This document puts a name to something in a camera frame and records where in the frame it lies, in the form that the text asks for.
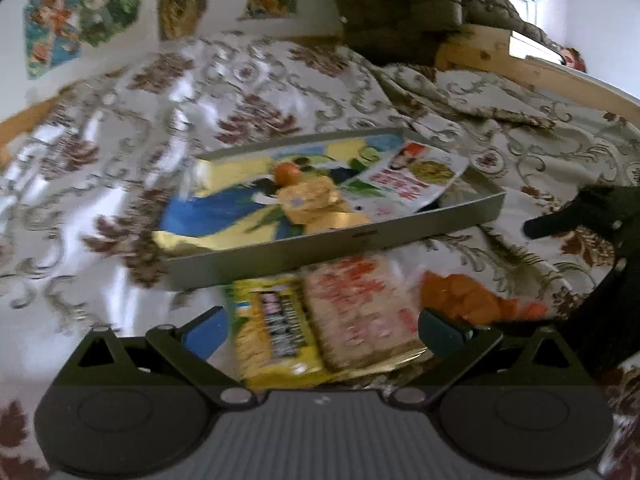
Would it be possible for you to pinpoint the clear packet yellow pastry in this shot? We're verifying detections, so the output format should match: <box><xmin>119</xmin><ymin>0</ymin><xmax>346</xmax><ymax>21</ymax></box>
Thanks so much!
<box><xmin>276</xmin><ymin>181</ymin><xmax>343</xmax><ymax>228</ymax></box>

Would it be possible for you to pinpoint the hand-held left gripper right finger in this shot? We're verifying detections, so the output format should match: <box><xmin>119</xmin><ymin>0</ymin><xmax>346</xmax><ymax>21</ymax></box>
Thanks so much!
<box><xmin>390</xmin><ymin>307</ymin><xmax>596</xmax><ymax>408</ymax></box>

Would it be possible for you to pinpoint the orange snack packet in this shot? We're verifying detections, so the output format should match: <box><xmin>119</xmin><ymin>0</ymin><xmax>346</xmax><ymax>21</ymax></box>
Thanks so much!
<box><xmin>419</xmin><ymin>271</ymin><xmax>550</xmax><ymax>323</ymax></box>

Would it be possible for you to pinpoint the white red snack packet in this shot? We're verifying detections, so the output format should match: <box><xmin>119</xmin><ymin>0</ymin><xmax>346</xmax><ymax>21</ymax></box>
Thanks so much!
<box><xmin>345</xmin><ymin>141</ymin><xmax>471</xmax><ymax>213</ymax></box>

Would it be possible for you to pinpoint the olive quilted jacket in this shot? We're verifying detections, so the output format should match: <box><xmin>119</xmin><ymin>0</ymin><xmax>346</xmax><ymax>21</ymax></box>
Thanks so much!
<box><xmin>332</xmin><ymin>0</ymin><xmax>556</xmax><ymax>68</ymax></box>

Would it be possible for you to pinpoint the wall poster blond figure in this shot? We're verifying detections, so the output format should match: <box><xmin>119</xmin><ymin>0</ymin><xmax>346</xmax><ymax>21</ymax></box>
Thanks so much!
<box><xmin>75</xmin><ymin>0</ymin><xmax>145</xmax><ymax>50</ymax></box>

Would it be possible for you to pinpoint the gold foil packet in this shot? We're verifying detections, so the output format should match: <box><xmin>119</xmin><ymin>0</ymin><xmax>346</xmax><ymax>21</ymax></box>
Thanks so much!
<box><xmin>302</xmin><ymin>210</ymin><xmax>373</xmax><ymax>236</ymax></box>

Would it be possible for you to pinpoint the wooden bed frame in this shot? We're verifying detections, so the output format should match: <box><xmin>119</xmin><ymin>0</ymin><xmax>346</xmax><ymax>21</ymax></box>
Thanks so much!
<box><xmin>0</xmin><ymin>22</ymin><xmax>640</xmax><ymax>166</ymax></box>

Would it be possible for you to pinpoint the floral printed blanket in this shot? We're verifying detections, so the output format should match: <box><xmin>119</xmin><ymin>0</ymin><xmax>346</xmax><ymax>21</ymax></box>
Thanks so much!
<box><xmin>0</xmin><ymin>30</ymin><xmax>640</xmax><ymax>480</ymax></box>

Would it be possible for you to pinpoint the white shelf board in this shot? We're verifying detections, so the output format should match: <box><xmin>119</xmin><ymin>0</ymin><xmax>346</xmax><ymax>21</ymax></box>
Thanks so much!
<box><xmin>510</xmin><ymin>30</ymin><xmax>576</xmax><ymax>63</ymax></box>

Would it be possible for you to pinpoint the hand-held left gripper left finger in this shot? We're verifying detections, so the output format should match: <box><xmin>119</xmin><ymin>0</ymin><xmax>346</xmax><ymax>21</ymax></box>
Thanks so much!
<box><xmin>50</xmin><ymin>305</ymin><xmax>258</xmax><ymax>408</ymax></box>

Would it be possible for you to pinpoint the wall poster figure on blue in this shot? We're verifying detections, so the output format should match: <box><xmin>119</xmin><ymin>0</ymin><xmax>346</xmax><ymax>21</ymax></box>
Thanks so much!
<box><xmin>22</xmin><ymin>0</ymin><xmax>86</xmax><ymax>81</ymax></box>

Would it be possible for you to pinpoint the pink white cracker packet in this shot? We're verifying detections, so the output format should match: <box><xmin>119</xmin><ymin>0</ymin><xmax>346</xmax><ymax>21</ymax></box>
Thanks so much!
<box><xmin>300</xmin><ymin>254</ymin><xmax>428</xmax><ymax>373</ymax></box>

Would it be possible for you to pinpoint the grey tray with painted bottom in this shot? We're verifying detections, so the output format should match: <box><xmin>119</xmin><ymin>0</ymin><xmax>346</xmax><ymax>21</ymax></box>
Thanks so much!
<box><xmin>152</xmin><ymin>127</ymin><xmax>506</xmax><ymax>292</ymax></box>

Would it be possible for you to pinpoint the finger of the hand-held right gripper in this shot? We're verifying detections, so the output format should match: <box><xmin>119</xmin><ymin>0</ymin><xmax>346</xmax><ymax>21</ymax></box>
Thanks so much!
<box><xmin>522</xmin><ymin>185</ymin><xmax>627</xmax><ymax>241</ymax></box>

